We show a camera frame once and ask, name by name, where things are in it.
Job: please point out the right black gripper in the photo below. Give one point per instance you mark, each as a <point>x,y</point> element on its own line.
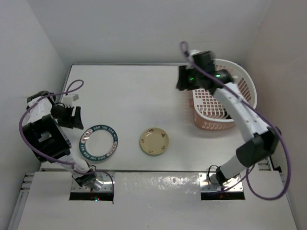
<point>183,83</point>

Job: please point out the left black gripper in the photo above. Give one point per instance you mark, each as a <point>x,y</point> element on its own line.
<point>69,122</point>

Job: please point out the dark rimmed plate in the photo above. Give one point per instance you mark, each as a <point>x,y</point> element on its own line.
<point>98,143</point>

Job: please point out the beige plate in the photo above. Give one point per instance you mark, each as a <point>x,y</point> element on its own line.
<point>154,141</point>

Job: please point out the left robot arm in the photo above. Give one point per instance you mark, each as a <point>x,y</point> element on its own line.
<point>44,132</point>

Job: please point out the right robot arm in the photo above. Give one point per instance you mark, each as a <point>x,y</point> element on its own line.
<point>260,139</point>

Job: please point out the white pink dish rack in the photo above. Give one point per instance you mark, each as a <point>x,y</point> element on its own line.
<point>208,112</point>

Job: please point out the brown plate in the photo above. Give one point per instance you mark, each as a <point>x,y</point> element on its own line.
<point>226,115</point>

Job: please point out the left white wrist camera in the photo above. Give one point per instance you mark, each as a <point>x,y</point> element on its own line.
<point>68,99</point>

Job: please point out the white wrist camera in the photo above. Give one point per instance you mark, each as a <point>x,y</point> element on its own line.
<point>193,52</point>
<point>68,99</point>

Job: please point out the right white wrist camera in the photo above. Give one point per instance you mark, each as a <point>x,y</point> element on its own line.
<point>193,52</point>

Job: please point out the left metal mounting bracket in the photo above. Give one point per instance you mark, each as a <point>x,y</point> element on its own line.
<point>103,184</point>

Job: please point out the metal mounting bracket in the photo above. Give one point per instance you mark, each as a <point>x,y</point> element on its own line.
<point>103,184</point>
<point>209,185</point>

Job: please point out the right metal mounting bracket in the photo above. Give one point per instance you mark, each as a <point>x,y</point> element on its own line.
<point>209,185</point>

